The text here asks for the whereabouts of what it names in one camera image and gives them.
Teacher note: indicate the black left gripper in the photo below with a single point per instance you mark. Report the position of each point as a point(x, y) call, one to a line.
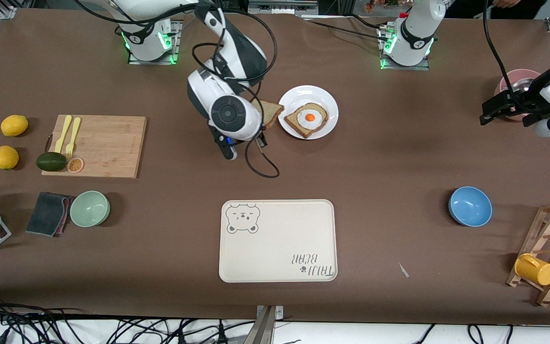
point(519, 102)

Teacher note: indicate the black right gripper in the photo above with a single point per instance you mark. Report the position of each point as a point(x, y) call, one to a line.
point(263, 139)

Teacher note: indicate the plain brown bread slice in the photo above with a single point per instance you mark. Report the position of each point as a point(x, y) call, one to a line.
point(271, 113)

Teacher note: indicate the toast with fried egg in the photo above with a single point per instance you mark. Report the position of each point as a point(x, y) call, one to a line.
point(293, 122)

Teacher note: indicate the fried egg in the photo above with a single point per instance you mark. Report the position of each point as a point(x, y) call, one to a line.
point(310, 117)

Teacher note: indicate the round white plate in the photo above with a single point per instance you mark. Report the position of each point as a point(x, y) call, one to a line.
point(303, 95)

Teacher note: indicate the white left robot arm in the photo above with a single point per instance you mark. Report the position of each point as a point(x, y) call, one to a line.
point(413, 28)

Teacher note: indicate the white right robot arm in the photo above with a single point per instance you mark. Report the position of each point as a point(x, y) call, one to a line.
point(203, 95)

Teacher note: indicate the pink bowl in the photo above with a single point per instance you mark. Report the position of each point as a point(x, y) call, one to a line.
point(518, 73)

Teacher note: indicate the blue bowl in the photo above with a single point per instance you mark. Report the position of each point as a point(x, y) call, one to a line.
point(470, 206)

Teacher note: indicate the beige bear print tray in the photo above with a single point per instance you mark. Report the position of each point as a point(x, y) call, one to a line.
point(277, 248)

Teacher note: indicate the wooden mug rack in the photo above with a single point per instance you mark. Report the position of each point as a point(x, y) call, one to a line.
point(549, 224)

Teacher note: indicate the colourful background clutter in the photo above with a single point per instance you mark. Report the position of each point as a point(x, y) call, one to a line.
point(380, 4)

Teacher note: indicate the wooden cutting board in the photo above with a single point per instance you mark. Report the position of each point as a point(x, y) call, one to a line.
point(103, 143)

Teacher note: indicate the yellow mug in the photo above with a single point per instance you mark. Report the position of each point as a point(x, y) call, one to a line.
point(535, 270)

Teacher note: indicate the small white paper scrap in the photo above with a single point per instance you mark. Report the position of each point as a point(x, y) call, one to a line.
point(403, 270)

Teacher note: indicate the pale green bowl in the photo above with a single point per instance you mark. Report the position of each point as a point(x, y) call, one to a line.
point(89, 209)

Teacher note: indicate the yellow plastic fork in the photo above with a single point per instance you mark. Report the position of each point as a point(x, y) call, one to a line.
point(74, 131)

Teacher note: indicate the orange fruit slice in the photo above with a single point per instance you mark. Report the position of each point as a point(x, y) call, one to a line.
point(75, 165)

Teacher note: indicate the yellow plastic knife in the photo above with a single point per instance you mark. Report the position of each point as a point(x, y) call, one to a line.
point(62, 134)

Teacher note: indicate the pink folded cloth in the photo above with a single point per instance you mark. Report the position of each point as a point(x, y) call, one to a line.
point(67, 215)

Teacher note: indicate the dark green avocado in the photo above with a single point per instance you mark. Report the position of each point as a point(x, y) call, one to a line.
point(51, 162)

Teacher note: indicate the dark grey folded cloth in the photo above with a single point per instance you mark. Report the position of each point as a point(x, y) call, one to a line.
point(46, 214)

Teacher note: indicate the yellow lemon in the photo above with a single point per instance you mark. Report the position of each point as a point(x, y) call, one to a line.
point(14, 125)
point(5, 157)

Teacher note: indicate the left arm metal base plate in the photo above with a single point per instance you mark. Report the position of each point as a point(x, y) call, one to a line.
point(423, 66)

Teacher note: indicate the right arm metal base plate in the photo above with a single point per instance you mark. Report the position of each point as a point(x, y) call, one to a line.
point(175, 48)

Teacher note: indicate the grey metal beam bracket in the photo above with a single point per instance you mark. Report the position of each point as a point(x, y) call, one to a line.
point(264, 329)

